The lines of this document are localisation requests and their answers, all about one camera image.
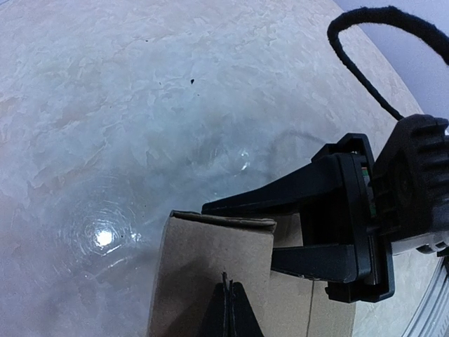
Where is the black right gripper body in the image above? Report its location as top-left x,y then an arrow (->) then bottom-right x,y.
326,114 -> 448,303

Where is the brown cardboard box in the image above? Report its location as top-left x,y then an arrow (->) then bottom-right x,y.
147,211 -> 355,336

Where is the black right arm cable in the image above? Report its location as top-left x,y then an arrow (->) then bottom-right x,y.
326,6 -> 449,122

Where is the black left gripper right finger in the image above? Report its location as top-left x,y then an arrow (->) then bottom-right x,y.
227,281 -> 264,337

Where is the aluminium front frame rail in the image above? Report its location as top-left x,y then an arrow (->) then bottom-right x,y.
403,257 -> 448,337

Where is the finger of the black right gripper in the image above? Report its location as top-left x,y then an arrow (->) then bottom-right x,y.
201,156 -> 339,216
271,244 -> 356,284

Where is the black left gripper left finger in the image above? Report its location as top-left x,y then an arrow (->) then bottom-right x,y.
201,272 -> 229,337

